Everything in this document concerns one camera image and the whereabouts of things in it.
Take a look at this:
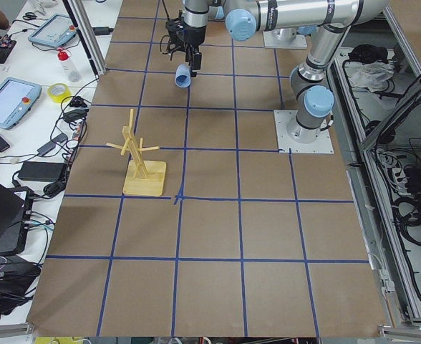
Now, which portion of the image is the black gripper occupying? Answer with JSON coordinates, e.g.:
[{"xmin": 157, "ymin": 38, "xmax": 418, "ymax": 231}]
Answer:
[{"xmin": 162, "ymin": 17, "xmax": 206, "ymax": 77}]

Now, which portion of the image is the light blue plastic cup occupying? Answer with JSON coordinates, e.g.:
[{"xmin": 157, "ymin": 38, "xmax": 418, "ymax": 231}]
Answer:
[{"xmin": 175, "ymin": 64, "xmax": 191, "ymax": 88}]

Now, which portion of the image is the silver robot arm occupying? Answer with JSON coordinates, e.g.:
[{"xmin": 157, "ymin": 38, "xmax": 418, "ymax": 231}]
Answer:
[{"xmin": 165, "ymin": 1, "xmax": 387, "ymax": 145}]

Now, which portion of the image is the wooden cup rack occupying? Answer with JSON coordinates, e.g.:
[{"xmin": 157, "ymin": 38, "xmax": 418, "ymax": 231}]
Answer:
[{"xmin": 106, "ymin": 109, "xmax": 167, "ymax": 196}]

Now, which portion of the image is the red capped squeeze bottle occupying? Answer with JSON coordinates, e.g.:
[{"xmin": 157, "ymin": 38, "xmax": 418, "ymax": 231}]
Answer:
[{"xmin": 57, "ymin": 48, "xmax": 82, "ymax": 82}]

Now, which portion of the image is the far blue teach pendant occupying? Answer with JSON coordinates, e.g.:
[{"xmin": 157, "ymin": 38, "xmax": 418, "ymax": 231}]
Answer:
[{"xmin": 28, "ymin": 14, "xmax": 76, "ymax": 48}]

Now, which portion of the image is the blue teach pendant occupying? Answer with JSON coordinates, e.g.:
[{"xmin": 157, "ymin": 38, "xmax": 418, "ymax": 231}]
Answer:
[
  {"xmin": 0, "ymin": 77, "xmax": 42, "ymax": 129},
  {"xmin": 28, "ymin": 14, "xmax": 76, "ymax": 48}
]

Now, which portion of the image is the yellow tape roll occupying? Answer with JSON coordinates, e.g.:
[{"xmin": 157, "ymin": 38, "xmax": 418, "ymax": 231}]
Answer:
[{"xmin": 47, "ymin": 82, "xmax": 72, "ymax": 103}]

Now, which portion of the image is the white crumpled cloth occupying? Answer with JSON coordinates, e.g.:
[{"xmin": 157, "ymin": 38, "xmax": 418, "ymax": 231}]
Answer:
[{"xmin": 349, "ymin": 62, "xmax": 395, "ymax": 92}]

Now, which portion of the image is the near blue teach pendant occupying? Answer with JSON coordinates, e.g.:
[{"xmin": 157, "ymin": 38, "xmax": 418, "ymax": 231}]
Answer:
[{"xmin": 0, "ymin": 77, "xmax": 42, "ymax": 129}]

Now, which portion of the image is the black power adapter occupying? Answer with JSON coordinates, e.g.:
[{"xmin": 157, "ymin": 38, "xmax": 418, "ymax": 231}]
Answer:
[{"xmin": 18, "ymin": 161, "xmax": 64, "ymax": 182}]

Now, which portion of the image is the black laptop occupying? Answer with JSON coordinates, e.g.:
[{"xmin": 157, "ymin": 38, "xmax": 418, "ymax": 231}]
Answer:
[{"xmin": 0, "ymin": 184, "xmax": 33, "ymax": 257}]

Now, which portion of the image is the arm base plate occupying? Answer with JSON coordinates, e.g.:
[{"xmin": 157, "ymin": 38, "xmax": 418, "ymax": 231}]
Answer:
[
  {"xmin": 263, "ymin": 28, "xmax": 307, "ymax": 49},
  {"xmin": 274, "ymin": 110, "xmax": 334, "ymax": 154}
]

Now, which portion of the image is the aluminium frame post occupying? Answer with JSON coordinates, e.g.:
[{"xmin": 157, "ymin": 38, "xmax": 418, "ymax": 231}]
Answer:
[{"xmin": 62, "ymin": 0, "xmax": 107, "ymax": 77}]

